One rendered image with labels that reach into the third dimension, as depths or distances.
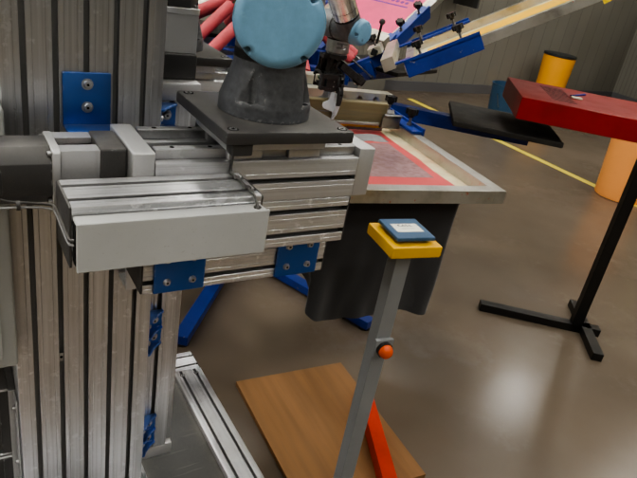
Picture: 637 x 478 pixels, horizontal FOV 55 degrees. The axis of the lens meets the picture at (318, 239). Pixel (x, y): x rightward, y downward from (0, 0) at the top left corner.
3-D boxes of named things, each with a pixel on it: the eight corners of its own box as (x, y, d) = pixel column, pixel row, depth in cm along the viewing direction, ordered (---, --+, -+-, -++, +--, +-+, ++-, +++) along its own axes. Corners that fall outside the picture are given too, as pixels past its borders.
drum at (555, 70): (542, 99, 894) (557, 50, 865) (567, 108, 861) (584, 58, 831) (521, 98, 872) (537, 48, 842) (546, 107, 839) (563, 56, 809)
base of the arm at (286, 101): (240, 124, 91) (247, 57, 87) (204, 96, 103) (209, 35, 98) (325, 124, 99) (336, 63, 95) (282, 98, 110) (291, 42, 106)
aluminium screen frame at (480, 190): (502, 204, 171) (506, 192, 170) (310, 203, 149) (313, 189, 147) (380, 119, 235) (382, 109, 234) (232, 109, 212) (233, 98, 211)
